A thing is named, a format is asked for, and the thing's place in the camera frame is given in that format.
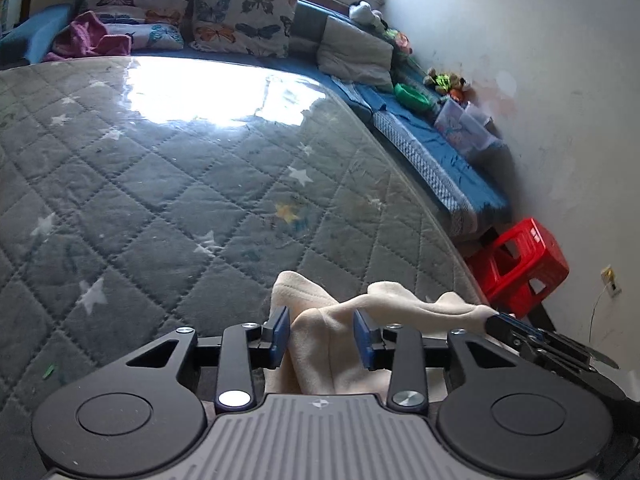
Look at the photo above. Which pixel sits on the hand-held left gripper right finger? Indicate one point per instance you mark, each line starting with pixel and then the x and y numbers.
pixel 361 335

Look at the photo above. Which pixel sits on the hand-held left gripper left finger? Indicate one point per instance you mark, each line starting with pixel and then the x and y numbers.
pixel 280 332

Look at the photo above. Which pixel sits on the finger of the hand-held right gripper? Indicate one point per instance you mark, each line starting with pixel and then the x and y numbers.
pixel 505 332
pixel 525 328

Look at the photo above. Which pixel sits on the cream garment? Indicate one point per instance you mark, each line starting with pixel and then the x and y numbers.
pixel 320 350

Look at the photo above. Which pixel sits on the red plastic stool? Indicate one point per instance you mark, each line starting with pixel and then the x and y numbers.
pixel 525 260

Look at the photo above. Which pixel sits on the blue sofa cover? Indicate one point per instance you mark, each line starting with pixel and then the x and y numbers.
pixel 450 180

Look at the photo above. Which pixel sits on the large clear plastic storage box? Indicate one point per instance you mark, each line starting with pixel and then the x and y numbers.
pixel 457 135

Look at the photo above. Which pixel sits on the small clear plastic container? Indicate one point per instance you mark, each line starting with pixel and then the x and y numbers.
pixel 477 112

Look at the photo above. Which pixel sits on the small green scrap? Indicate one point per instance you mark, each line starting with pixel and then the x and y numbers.
pixel 48 372

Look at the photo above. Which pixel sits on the green bowl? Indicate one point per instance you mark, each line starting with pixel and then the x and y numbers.
pixel 412 96

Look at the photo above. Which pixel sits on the brown and green plush toy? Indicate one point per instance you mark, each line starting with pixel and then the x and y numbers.
pixel 442 80

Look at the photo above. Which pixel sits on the grey pillow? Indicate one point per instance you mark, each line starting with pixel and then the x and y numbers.
pixel 355 55

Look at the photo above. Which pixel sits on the pink and green toy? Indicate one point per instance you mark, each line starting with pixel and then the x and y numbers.
pixel 400 40

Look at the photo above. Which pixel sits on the blue sofa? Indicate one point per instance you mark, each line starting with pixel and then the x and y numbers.
pixel 310 20

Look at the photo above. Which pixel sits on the square butterfly print pillow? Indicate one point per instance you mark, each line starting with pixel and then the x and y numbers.
pixel 240 15

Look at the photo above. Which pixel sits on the purple cloth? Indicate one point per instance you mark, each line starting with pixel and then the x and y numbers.
pixel 85 35

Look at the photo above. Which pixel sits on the long butterfly print pillow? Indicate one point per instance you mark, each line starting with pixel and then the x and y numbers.
pixel 140 0

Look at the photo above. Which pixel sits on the white wall socket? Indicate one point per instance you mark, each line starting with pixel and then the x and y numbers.
pixel 611 280

